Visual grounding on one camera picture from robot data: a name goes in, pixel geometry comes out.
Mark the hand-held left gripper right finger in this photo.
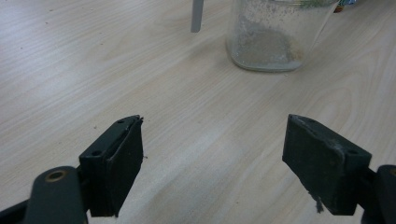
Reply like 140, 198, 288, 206
281, 113, 373, 217

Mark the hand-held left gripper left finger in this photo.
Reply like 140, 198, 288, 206
78, 114, 145, 218

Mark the clear glass jar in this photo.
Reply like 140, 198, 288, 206
226, 0, 340, 73

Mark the white jar lid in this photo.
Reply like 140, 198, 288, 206
190, 0, 205, 34

